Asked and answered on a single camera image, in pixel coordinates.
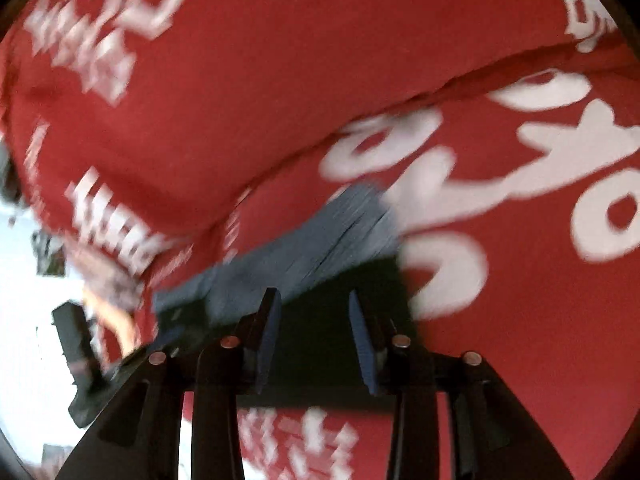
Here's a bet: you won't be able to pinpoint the black pants with blue stripe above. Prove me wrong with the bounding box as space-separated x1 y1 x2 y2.
152 182 426 411

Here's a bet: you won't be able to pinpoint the red printed bed sheet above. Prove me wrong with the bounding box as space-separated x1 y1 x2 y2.
85 35 640 480

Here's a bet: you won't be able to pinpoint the red printed quilt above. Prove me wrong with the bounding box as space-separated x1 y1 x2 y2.
0 0 640 281

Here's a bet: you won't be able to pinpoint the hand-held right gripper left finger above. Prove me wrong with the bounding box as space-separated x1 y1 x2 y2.
55 287 283 480

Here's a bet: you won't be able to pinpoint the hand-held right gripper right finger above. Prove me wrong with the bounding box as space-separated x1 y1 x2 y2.
347 290 576 480

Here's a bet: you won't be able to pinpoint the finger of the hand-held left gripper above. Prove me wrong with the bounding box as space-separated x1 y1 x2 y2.
102 324 187 386

